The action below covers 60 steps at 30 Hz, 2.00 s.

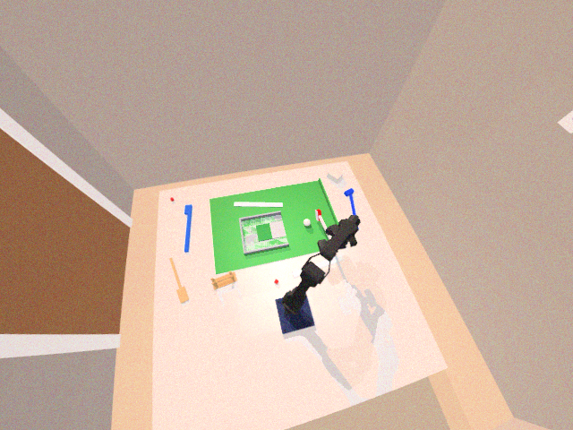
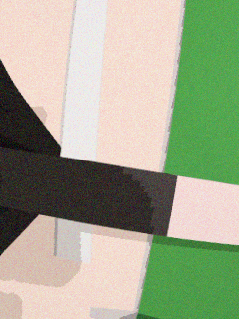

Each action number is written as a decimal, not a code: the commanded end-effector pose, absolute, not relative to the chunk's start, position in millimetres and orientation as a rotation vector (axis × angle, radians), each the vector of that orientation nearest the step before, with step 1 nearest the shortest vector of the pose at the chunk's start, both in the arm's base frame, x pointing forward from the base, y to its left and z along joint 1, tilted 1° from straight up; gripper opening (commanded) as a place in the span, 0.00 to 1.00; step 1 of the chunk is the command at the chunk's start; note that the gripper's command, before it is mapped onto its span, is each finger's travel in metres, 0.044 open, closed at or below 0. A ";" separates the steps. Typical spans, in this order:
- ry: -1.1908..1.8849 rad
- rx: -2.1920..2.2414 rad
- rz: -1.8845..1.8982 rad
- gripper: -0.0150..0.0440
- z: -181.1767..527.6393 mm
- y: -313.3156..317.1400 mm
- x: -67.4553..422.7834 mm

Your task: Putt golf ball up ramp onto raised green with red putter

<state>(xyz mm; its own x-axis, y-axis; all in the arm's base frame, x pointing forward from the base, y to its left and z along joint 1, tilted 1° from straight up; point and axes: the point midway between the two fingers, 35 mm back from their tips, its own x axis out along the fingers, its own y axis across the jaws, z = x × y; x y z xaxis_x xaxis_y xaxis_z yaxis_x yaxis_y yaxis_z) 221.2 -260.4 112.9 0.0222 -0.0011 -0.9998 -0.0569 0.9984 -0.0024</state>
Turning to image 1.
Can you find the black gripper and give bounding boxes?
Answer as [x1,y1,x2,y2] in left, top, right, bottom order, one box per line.
[317,236,357,251]

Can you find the green flat mat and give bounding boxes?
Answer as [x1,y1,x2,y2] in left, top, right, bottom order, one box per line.
[210,180,336,274]

